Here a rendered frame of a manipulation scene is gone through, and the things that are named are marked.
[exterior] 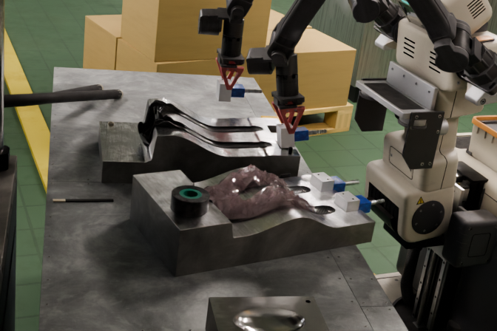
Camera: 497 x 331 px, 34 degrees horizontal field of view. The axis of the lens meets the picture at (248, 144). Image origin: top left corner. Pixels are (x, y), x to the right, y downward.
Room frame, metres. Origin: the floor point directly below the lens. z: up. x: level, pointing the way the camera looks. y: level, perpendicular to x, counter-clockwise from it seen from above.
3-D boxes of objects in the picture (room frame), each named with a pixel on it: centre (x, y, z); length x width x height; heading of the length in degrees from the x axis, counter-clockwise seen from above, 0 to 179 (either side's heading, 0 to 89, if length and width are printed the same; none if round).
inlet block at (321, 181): (1.86, -0.23, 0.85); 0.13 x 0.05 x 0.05; 121
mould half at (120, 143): (1.99, 0.14, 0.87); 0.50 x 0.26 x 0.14; 104
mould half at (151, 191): (1.66, -0.03, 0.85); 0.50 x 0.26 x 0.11; 121
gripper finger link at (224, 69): (2.23, 0.08, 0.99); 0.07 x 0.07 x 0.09; 14
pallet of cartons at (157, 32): (4.47, 0.23, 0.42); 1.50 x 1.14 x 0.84; 115
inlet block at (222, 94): (2.25, 0.05, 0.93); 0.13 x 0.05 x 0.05; 104
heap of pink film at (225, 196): (1.67, -0.03, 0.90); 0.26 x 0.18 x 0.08; 121
